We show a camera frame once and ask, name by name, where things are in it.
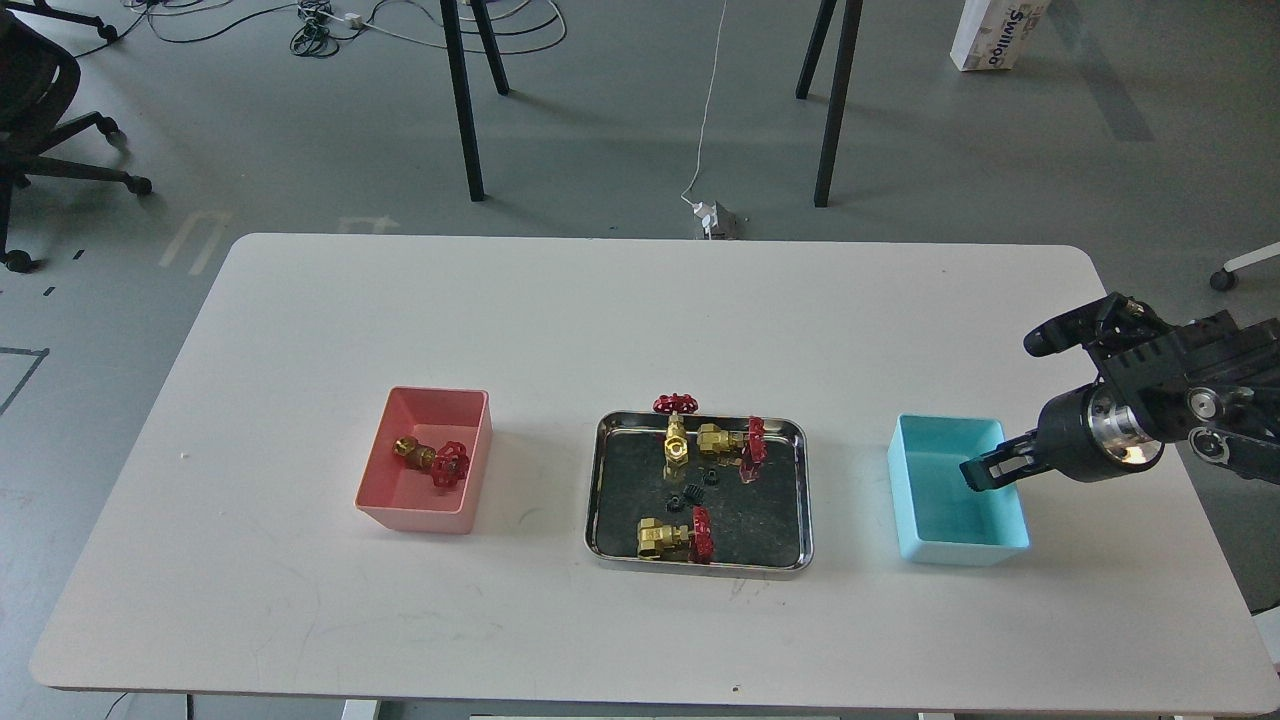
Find white power cable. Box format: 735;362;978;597
678;0;726;217

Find light blue plastic box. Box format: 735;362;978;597
887;413;1030;568

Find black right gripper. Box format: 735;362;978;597
959;386;1165;492

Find brass valve at tray bottom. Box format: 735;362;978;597
636;506;716;565

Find upright brass valve red handwheel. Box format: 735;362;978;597
652;393;699;469

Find black office chair left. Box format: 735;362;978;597
1;8;154;273

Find black table leg right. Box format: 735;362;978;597
794;1;864;208

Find brass valve red handwheel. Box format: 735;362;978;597
392;436;471;493
652;393;699;469

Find black cable bundle floor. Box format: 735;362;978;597
122;1;568;59

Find black table leg left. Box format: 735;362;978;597
439;1;509;202

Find office chair base right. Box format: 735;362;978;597
1210;242;1279;292

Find black table leg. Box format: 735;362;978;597
439;1;509;202
794;1;864;208

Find floor power socket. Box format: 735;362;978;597
691;201;741;241

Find brass valve by tray right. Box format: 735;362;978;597
698;415;768;484

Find white cardboard box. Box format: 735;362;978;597
948;1;1051;72

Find stainless steel tray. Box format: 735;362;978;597
585;411;814;575

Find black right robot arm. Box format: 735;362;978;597
960;293;1279;492

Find pink plastic box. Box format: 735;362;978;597
355;386;493;534

